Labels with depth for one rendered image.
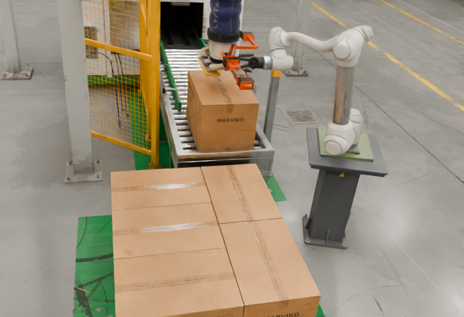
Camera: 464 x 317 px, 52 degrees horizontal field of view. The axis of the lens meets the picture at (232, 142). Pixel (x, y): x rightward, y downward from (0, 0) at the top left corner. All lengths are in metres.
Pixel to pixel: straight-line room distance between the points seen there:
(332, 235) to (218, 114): 1.22
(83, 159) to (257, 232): 1.83
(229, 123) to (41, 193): 1.62
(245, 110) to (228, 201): 0.67
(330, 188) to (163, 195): 1.15
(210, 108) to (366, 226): 1.58
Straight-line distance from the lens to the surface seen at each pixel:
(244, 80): 2.78
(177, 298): 2.41
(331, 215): 3.49
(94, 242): 3.51
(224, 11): 3.17
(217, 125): 3.28
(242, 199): 3.01
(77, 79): 3.75
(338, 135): 2.95
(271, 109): 3.91
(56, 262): 3.42
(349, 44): 2.70
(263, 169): 3.49
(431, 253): 3.90
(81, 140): 3.99
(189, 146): 3.50
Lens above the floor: 2.36
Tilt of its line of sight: 31 degrees down
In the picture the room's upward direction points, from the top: 6 degrees clockwise
